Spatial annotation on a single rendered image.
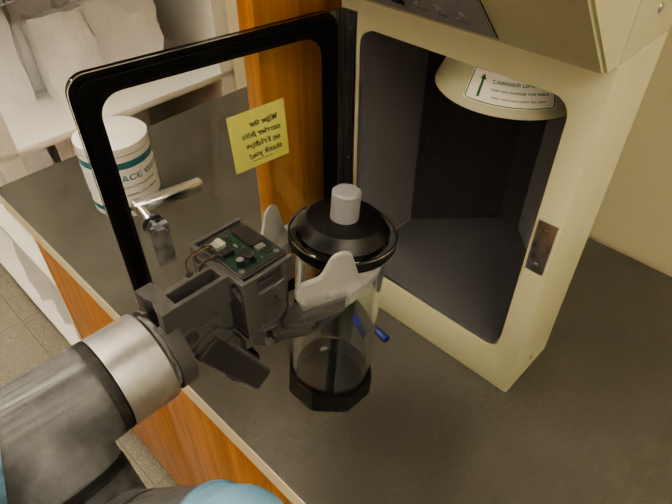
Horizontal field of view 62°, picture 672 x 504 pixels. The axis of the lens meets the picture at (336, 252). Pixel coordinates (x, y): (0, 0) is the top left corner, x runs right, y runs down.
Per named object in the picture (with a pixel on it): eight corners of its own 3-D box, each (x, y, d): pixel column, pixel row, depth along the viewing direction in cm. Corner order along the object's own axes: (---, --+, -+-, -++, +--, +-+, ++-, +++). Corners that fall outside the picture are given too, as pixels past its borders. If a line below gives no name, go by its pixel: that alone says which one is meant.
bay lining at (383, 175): (446, 189, 101) (479, -20, 78) (582, 257, 88) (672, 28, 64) (354, 255, 88) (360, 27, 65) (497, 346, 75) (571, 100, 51)
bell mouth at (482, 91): (487, 42, 75) (495, -1, 71) (617, 83, 66) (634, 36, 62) (404, 84, 66) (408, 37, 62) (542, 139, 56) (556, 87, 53)
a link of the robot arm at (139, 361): (145, 443, 42) (92, 380, 46) (196, 405, 44) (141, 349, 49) (121, 382, 37) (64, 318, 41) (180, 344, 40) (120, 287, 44)
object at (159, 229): (178, 261, 67) (169, 224, 63) (161, 269, 66) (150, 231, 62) (172, 252, 68) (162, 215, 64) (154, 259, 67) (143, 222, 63)
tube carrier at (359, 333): (328, 328, 74) (340, 188, 61) (392, 375, 68) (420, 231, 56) (266, 371, 68) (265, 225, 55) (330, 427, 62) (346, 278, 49)
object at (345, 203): (339, 211, 62) (344, 157, 58) (405, 249, 57) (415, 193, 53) (276, 243, 56) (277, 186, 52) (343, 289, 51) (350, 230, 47)
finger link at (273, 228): (307, 183, 56) (266, 238, 49) (308, 230, 60) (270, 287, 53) (278, 177, 56) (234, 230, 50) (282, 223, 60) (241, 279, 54)
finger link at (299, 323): (352, 309, 49) (254, 338, 46) (351, 321, 50) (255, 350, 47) (331, 274, 52) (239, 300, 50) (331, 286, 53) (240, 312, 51)
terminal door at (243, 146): (337, 267, 90) (338, 8, 63) (157, 358, 76) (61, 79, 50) (334, 264, 90) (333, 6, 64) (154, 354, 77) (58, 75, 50)
